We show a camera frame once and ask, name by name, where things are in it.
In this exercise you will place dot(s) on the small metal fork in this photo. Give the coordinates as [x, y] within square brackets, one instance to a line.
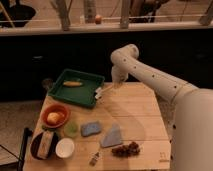
[94, 159]

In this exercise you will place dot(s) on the dark plate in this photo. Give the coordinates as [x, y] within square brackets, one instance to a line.
[36, 143]

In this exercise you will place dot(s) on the brown grape bunch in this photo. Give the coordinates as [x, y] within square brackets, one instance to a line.
[129, 150]

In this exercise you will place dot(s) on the white handled dish brush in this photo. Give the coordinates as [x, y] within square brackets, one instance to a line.
[100, 91]

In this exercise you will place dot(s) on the metal cup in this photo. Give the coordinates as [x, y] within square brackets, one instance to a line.
[47, 84]

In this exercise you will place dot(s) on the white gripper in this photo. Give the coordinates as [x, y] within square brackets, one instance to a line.
[118, 76]

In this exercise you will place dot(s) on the green plastic tray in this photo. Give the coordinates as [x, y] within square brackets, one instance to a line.
[83, 95]

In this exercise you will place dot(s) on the blue sponge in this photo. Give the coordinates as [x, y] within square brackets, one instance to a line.
[90, 128]

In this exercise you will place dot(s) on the beige wrapped bar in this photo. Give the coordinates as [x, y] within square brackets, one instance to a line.
[45, 144]

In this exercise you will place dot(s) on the white small bowl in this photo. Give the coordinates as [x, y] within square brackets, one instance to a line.
[65, 148]

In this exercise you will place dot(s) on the blue folded cloth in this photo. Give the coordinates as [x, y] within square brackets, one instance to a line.
[112, 138]

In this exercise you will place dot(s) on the small orange ball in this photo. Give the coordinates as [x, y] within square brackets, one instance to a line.
[98, 19]

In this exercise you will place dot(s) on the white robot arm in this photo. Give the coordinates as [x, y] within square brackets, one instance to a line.
[192, 137]

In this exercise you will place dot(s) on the yellow bun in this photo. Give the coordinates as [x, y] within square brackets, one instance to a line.
[53, 118]

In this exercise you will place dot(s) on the orange bowl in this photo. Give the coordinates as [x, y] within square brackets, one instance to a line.
[62, 110]

